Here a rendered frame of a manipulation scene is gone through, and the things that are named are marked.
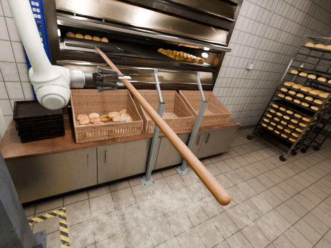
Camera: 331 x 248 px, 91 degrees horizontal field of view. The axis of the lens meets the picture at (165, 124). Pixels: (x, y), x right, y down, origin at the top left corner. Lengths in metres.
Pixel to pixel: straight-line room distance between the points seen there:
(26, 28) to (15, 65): 1.01
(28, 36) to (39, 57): 0.07
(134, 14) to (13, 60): 1.03
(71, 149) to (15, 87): 0.71
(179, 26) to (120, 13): 0.61
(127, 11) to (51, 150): 1.30
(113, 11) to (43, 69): 1.09
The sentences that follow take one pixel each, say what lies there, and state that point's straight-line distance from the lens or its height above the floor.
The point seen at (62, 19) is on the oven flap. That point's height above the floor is 1.40.
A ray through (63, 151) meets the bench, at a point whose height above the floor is 0.56.
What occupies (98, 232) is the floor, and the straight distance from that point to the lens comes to 1.65.
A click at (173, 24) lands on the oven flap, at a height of 1.54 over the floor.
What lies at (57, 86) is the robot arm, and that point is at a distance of 0.73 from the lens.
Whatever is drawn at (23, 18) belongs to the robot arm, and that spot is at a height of 1.42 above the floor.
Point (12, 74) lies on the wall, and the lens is 1.79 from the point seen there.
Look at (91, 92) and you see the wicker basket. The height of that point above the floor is 0.83.
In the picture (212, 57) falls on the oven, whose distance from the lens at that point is 2.54.
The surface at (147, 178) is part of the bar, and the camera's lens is 1.90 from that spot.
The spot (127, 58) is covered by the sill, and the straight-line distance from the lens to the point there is 1.78.
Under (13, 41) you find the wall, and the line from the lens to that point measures 1.73.
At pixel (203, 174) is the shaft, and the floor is 1.19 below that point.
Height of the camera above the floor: 1.47
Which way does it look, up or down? 29 degrees down
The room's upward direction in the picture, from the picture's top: 12 degrees clockwise
